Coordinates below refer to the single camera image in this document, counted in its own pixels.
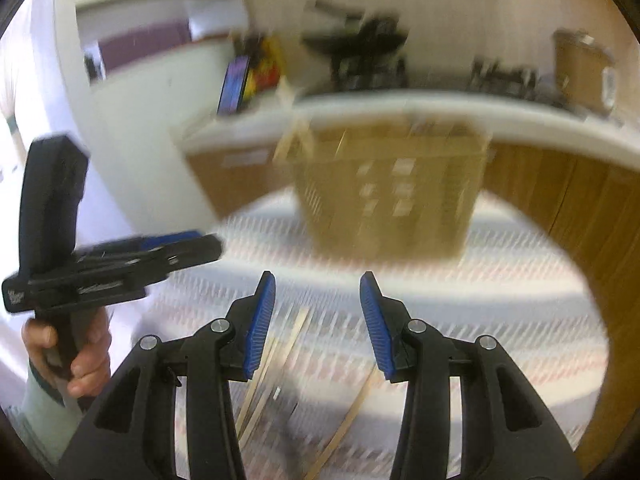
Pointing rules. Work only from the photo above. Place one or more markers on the black wok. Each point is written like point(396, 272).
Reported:
point(355, 35)

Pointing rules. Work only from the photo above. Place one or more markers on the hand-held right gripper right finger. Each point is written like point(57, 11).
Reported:
point(375, 330)

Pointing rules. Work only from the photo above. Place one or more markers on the smartphone with lit screen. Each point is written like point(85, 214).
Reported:
point(234, 85)

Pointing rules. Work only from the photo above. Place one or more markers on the wooden chopstick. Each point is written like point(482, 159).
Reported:
point(345, 420)
point(256, 385)
point(275, 375)
point(289, 140)

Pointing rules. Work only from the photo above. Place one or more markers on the yellow label sauce bottle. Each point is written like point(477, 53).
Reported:
point(269, 65)

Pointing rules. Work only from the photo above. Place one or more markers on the person's left hand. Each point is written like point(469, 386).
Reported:
point(92, 360)

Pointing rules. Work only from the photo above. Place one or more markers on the brown rice cooker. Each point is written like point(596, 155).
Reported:
point(582, 70)

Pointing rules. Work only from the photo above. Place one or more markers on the black gas stove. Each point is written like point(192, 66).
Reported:
point(450, 82)

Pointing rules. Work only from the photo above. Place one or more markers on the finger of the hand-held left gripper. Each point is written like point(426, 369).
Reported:
point(190, 255)
point(170, 238)

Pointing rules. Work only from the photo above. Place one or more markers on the yellow plastic utensil basket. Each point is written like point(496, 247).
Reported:
point(390, 210)

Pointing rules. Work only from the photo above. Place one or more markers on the wooden kitchen base cabinet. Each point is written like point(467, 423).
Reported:
point(575, 210)

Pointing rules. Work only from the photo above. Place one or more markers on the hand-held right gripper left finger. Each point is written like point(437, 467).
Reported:
point(260, 330)

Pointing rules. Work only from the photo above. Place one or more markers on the white wall pass-through opening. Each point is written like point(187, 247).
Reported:
point(150, 40)

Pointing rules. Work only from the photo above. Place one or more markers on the white kitchen countertop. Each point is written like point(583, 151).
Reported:
point(525, 120)

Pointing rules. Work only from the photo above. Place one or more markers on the striped woven tablecloth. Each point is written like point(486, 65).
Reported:
point(500, 310)

